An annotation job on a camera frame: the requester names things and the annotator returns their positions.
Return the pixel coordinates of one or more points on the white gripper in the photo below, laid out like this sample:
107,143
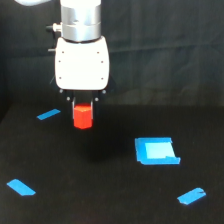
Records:
83,67

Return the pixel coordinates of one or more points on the red hexagonal block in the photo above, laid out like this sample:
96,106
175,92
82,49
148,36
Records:
82,118

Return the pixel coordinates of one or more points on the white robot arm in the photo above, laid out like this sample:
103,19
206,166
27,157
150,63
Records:
80,23

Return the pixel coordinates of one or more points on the blue tape strip back left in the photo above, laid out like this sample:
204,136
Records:
48,114

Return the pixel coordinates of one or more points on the blue tape strip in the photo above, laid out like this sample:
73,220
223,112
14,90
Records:
20,188
48,114
191,196

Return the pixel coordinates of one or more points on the blue tape square marker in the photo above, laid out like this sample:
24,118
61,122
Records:
155,151

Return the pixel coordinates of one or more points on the blue tape strip front left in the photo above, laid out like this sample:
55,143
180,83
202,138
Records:
20,188

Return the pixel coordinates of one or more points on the blue tape strip front right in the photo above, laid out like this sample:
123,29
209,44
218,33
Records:
191,196

